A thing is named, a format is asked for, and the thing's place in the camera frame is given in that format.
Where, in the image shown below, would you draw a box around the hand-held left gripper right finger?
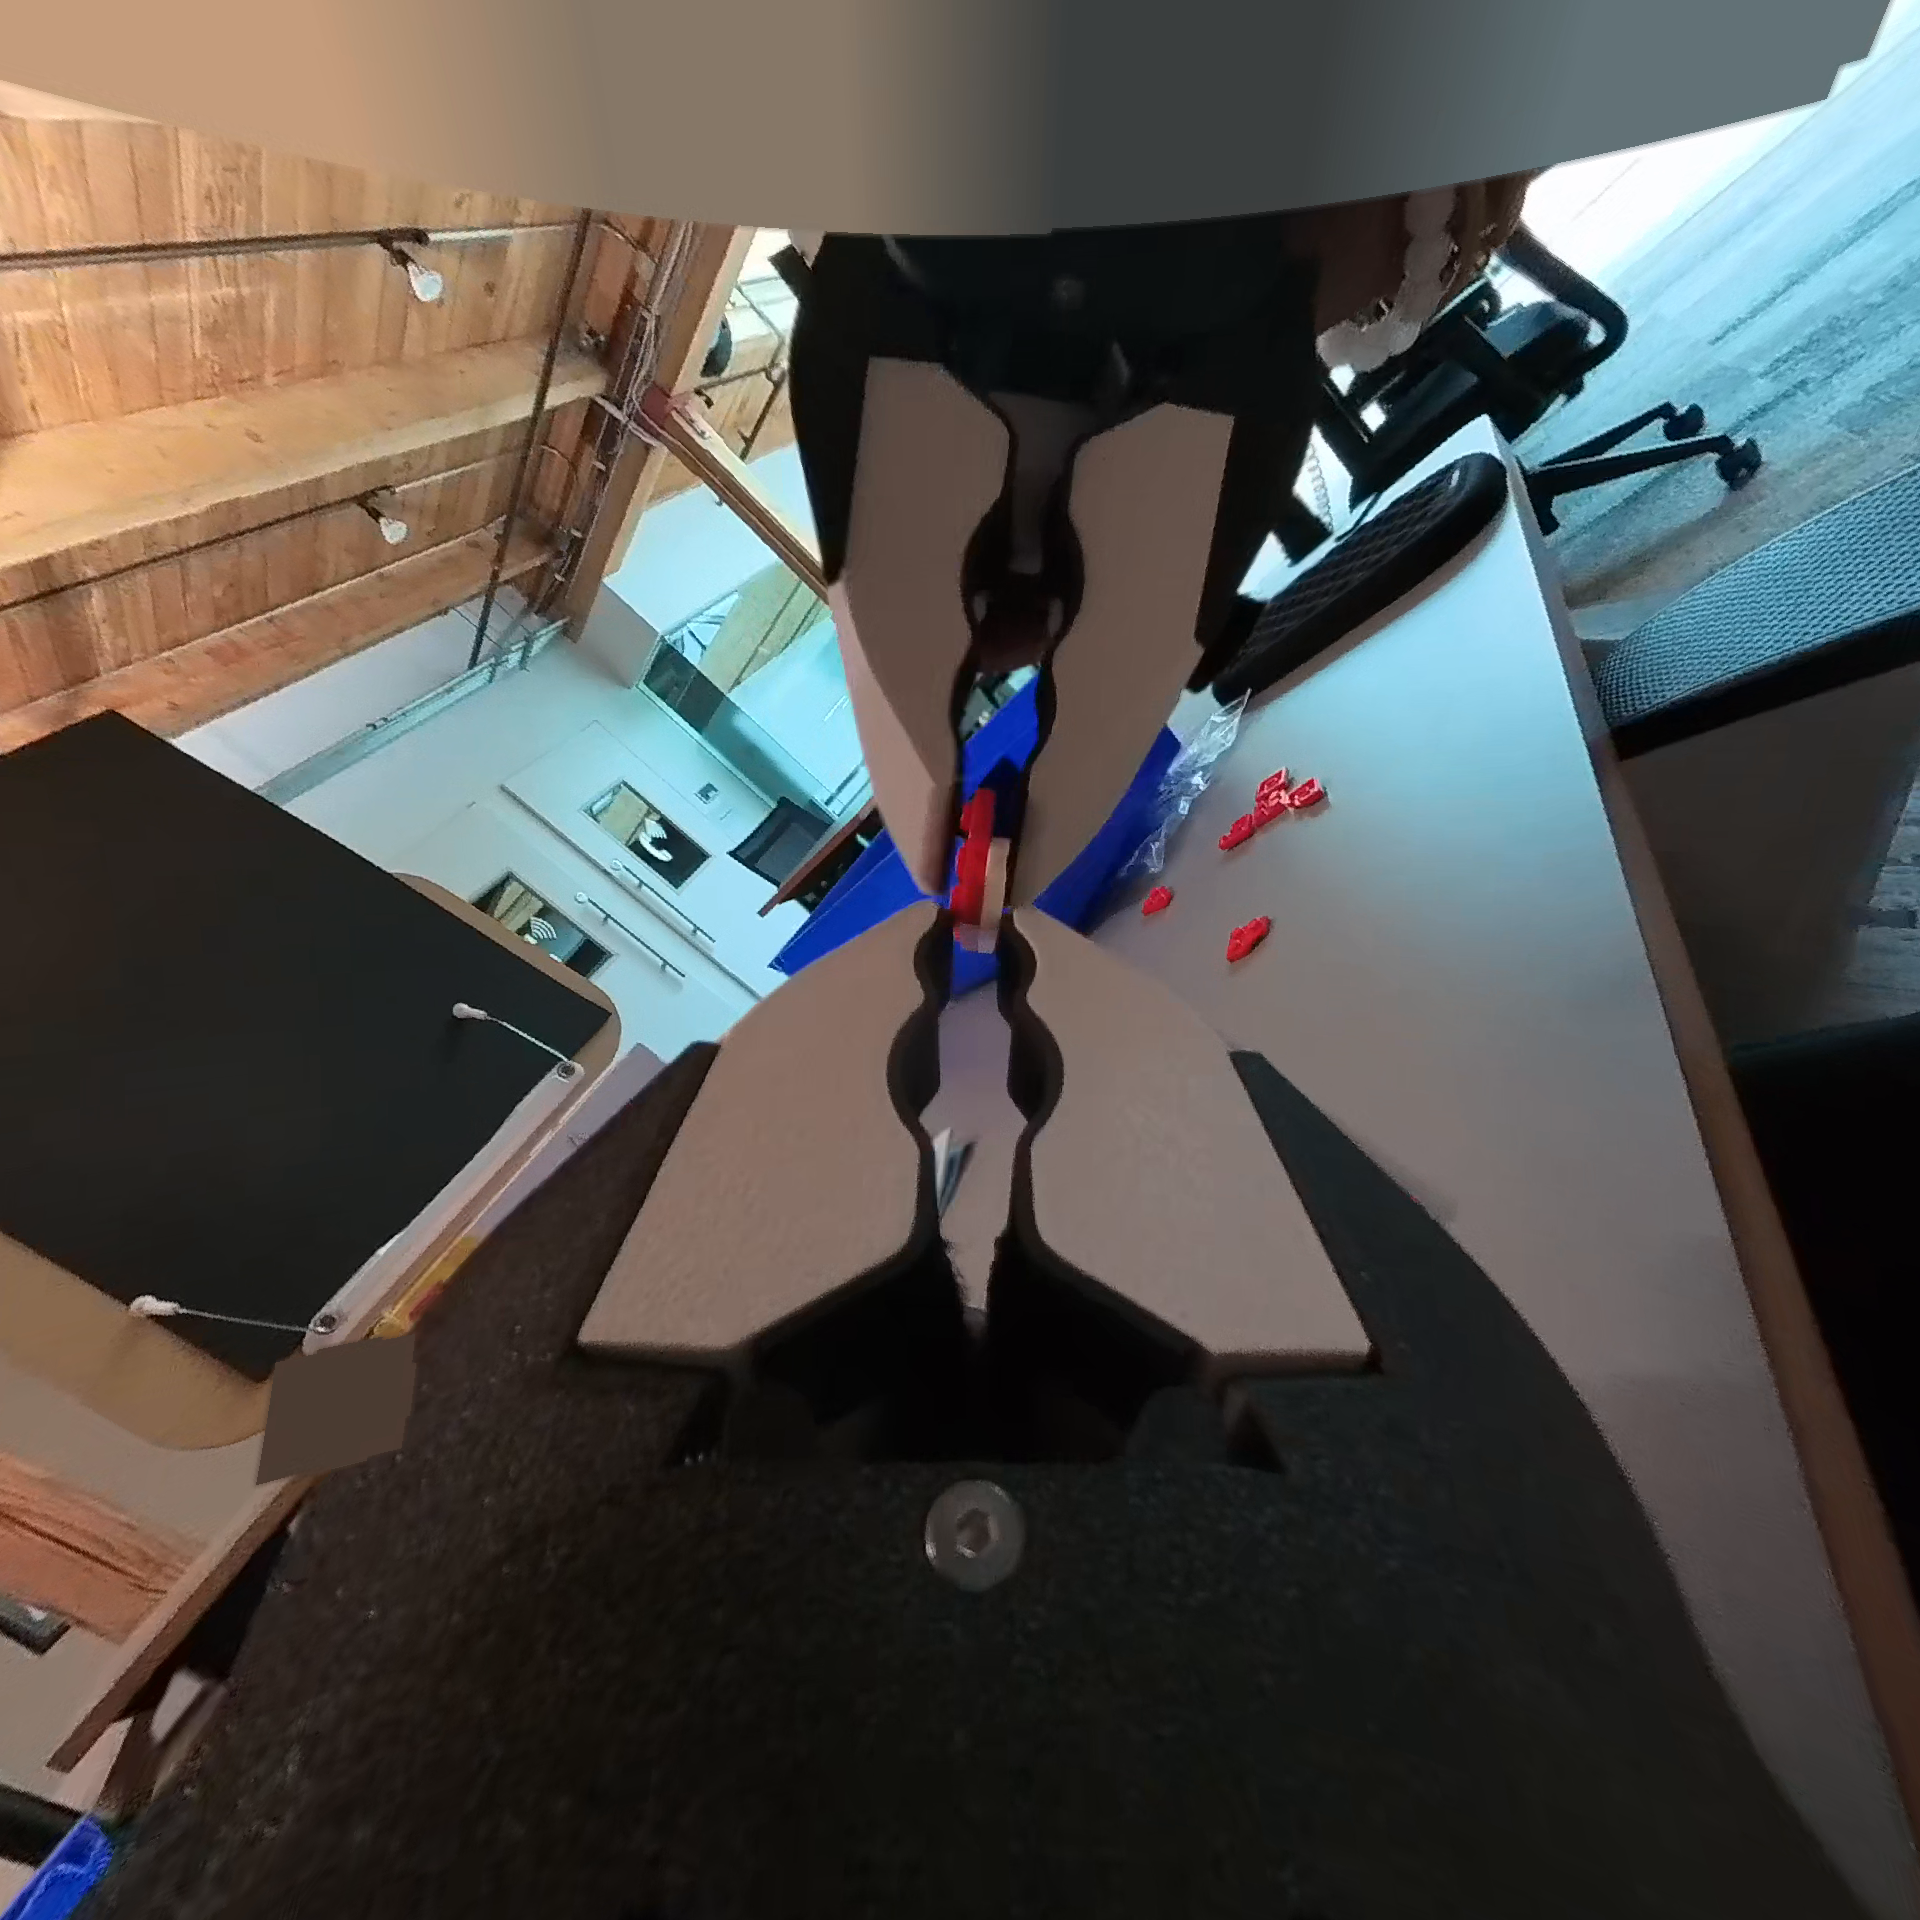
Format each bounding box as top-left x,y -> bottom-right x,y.
1003,913 -> 1379,1371

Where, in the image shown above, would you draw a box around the clear plastic bag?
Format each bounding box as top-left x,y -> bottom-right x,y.
1129,692 -> 1255,881

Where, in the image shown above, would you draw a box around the white desk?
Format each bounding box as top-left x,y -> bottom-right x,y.
721,413 -> 1920,1920

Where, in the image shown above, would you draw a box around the black mesh office chair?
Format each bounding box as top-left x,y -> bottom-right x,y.
1587,463 -> 1920,761
1192,450 -> 1510,696

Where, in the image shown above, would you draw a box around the blue plastic bin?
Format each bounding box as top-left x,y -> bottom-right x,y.
768,702 -> 1191,997

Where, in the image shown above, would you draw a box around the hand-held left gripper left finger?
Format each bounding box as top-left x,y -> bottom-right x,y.
577,913 -> 965,1356

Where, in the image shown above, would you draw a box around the white bead bracelet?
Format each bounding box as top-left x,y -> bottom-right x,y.
1316,182 -> 1481,367

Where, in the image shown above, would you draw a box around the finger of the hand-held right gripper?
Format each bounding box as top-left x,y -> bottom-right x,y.
828,356 -> 1015,890
1016,403 -> 1240,913

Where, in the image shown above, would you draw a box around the small black chair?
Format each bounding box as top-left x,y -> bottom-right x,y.
729,798 -> 833,889

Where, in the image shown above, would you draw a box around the blue plastic crate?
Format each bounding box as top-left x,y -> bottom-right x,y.
0,1793 -> 127,1920

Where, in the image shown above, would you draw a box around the scattered small red plastic pieces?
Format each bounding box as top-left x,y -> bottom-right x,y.
1141,768 -> 1334,966

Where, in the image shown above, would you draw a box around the black panel board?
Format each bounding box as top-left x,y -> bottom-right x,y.
0,711 -> 620,1387

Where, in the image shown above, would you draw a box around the red and beige plastic part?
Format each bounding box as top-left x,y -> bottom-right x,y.
951,787 -> 1020,956

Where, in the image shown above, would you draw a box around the black office chair with wheels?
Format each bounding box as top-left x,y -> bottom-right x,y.
1316,225 -> 1764,535

